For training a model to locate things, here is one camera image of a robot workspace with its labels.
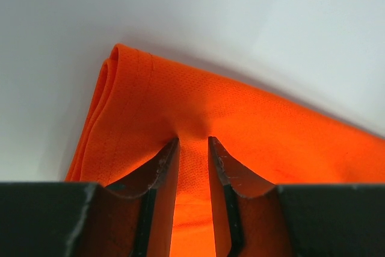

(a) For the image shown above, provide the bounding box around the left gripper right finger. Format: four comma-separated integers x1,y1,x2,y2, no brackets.
208,137,384,256

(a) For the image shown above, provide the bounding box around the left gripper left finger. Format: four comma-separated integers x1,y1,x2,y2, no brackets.
1,138,179,256

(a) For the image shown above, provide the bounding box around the orange t shirt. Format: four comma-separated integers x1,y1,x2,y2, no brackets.
66,44,384,256

